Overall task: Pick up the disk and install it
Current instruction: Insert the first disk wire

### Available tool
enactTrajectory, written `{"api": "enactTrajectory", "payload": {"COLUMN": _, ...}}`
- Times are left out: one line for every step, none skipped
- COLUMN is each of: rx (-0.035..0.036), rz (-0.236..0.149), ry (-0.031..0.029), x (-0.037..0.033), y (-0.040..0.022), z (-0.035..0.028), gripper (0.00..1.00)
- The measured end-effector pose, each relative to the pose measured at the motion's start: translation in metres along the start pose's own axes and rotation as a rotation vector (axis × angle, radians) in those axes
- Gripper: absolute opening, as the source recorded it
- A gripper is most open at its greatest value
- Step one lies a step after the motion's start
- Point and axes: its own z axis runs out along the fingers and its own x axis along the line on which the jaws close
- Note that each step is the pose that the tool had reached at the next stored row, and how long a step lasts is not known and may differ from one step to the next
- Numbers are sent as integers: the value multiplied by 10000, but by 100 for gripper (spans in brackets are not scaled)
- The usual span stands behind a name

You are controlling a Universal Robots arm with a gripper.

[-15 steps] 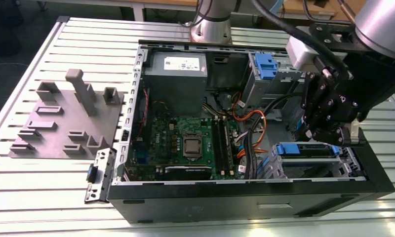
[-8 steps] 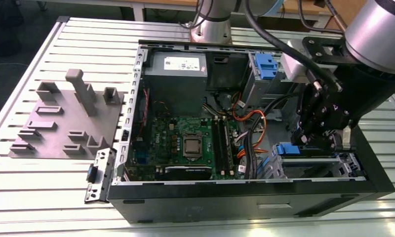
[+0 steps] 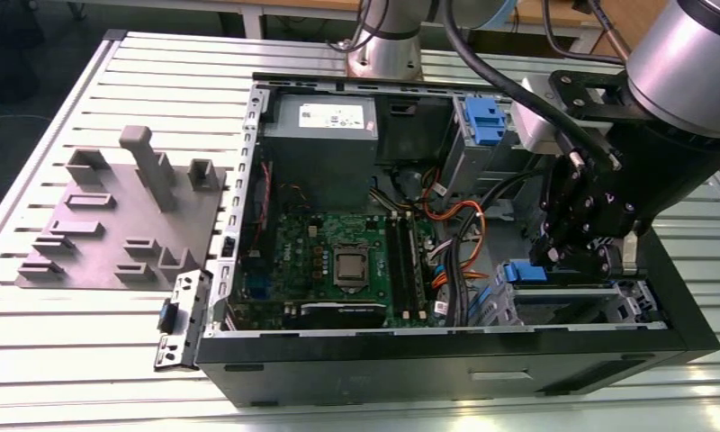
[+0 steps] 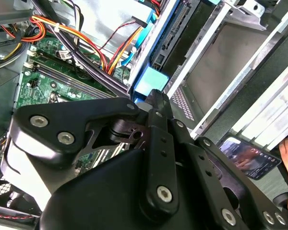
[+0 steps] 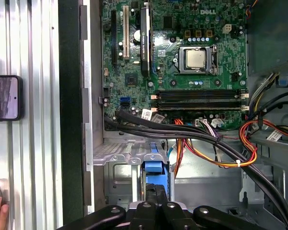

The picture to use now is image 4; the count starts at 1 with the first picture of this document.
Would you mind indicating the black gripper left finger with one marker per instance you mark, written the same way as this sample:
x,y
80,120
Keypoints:
x,y
86,110

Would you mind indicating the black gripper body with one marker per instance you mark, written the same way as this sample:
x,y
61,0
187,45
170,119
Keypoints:
x,y
98,196

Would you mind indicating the hard disk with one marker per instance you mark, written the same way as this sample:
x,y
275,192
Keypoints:
x,y
150,81

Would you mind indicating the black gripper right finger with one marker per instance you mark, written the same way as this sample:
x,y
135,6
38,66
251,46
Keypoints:
x,y
218,182

